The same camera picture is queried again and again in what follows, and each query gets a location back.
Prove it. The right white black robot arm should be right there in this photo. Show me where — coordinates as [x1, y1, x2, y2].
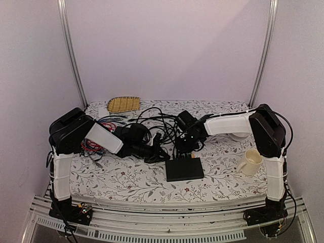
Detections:
[175, 104, 291, 226]

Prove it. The black network switch box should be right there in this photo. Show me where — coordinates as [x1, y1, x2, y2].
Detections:
[165, 157, 204, 182]

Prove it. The white floral table mat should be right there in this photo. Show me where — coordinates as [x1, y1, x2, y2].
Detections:
[53, 100, 289, 203]

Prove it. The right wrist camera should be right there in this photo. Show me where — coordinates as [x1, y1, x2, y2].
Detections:
[175, 110, 197, 131]

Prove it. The white card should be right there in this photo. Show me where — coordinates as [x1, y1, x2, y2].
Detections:
[98, 107, 110, 118]

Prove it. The cream ceramic mug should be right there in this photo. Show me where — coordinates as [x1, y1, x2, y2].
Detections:
[236, 149, 263, 176]

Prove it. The left aluminium frame post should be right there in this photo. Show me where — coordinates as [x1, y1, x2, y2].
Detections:
[57, 0, 88, 108]

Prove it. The white ceramic bowl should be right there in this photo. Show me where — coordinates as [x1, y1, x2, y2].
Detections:
[229, 133, 250, 142]

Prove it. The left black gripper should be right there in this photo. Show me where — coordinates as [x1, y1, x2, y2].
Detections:
[133, 142, 170, 164]

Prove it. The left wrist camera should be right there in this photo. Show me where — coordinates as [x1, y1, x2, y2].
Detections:
[128, 123, 148, 144]

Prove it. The aluminium frame post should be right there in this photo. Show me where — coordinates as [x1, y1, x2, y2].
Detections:
[249, 0, 278, 107]
[57, 0, 88, 108]

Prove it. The aluminium front rail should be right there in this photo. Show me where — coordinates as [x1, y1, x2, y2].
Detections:
[21, 194, 317, 243]

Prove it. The black cable tangle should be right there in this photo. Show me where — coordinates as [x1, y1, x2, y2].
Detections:
[101, 107, 203, 163]

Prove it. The woven bamboo tray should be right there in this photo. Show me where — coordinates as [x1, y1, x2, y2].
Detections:
[107, 97, 140, 113]

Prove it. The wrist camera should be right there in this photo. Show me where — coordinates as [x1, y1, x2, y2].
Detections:
[175, 110, 197, 131]
[128, 123, 148, 144]

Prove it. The right aluminium frame post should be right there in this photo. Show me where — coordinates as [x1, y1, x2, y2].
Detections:
[249, 0, 278, 107]

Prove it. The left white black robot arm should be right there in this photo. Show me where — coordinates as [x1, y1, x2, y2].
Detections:
[47, 107, 170, 225]

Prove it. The red and blue wire bundle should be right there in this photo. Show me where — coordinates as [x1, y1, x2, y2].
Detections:
[80, 116, 127, 159]

